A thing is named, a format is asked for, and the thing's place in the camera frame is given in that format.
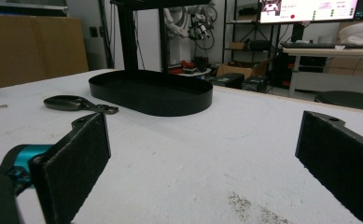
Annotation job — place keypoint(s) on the brown cardboard sheet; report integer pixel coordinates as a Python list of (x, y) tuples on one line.
[(30, 49)]

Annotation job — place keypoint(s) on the open cardboard box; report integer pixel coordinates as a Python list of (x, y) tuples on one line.
[(232, 69)]

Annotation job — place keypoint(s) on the black metal spoon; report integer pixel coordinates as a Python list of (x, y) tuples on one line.
[(65, 102)]

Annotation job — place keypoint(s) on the black wall socket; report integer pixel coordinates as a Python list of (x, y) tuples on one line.
[(93, 31)]

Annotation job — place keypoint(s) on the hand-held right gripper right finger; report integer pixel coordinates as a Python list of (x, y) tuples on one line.
[(341, 158)]

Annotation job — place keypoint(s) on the black box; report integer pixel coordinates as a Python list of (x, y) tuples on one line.
[(229, 80)]

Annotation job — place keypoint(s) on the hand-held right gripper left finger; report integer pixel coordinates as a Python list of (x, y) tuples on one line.
[(72, 161)]

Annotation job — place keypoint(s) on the black keyboard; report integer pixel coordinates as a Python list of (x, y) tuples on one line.
[(306, 45)]

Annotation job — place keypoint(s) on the black metal shelf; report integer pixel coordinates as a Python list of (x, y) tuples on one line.
[(250, 31)]

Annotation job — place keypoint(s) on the white and pink cap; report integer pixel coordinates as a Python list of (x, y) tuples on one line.
[(356, 32)]

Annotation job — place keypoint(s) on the black case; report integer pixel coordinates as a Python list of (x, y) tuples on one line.
[(255, 83)]

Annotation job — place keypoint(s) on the wooden desk with white legs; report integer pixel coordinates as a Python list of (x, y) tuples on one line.
[(331, 53)]

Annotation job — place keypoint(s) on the red tool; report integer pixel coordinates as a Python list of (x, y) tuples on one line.
[(187, 65)]

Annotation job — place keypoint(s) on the black two-tier oval tray rack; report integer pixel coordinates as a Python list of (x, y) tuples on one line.
[(151, 91)]

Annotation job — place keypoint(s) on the large computer monitor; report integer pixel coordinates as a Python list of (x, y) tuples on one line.
[(306, 10)]

